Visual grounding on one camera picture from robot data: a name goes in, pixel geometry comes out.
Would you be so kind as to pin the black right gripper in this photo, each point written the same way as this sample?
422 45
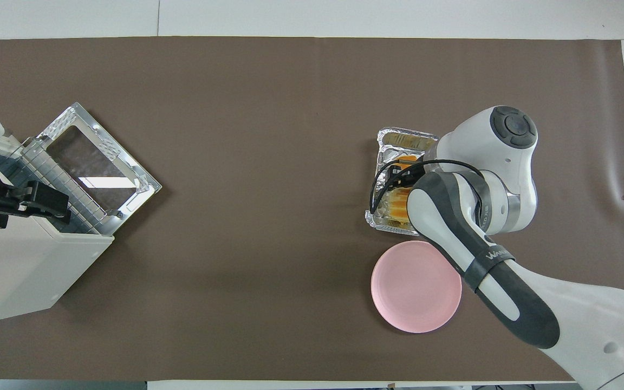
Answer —
409 176

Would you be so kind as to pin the yellow sliced bread loaf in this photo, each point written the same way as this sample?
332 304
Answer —
396 208

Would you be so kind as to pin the rectangular aluminium foil tray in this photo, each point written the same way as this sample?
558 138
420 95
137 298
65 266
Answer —
404 141

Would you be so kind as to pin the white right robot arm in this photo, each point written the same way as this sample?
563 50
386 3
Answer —
507 292

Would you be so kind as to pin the cream toaster oven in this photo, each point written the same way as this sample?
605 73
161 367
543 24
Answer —
14 271

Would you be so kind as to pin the glass oven door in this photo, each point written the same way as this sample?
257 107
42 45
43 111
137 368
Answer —
128 179

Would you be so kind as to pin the round pink plate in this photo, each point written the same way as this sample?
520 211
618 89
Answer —
415 287

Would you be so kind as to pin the brown table mat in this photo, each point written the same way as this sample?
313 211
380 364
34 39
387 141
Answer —
263 162

